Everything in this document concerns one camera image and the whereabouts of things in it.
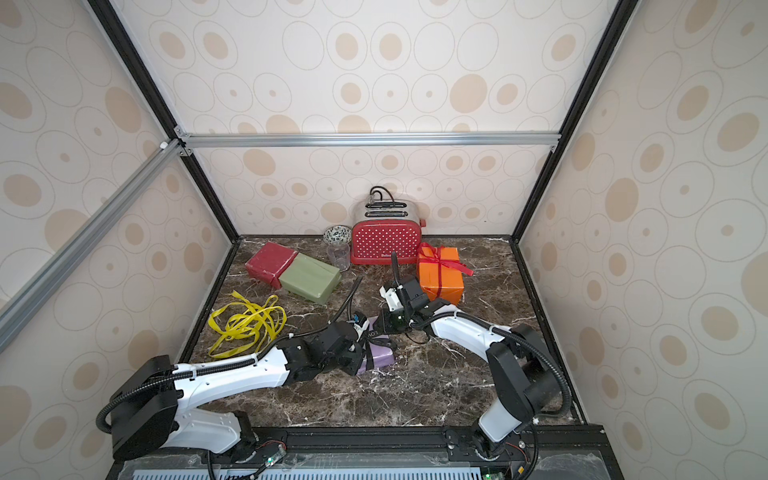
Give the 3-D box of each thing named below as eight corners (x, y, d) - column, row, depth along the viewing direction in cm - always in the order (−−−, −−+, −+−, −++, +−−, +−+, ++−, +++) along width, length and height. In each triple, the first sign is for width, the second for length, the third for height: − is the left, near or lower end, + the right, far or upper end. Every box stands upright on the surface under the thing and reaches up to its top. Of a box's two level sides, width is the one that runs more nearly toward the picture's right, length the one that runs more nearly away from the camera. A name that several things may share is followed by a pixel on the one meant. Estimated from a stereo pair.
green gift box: (279, 287, 107) (273, 276, 102) (301, 262, 114) (297, 251, 109) (322, 307, 102) (319, 296, 97) (342, 279, 109) (340, 268, 104)
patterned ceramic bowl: (325, 246, 120) (323, 236, 116) (327, 236, 124) (325, 225, 120) (351, 247, 120) (349, 236, 116) (352, 236, 124) (350, 225, 120)
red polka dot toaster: (354, 268, 112) (350, 235, 99) (358, 231, 125) (354, 198, 112) (421, 268, 113) (425, 236, 99) (418, 231, 125) (421, 198, 112)
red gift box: (248, 279, 109) (240, 266, 103) (270, 254, 117) (264, 240, 111) (281, 291, 106) (275, 278, 100) (301, 264, 114) (297, 250, 108)
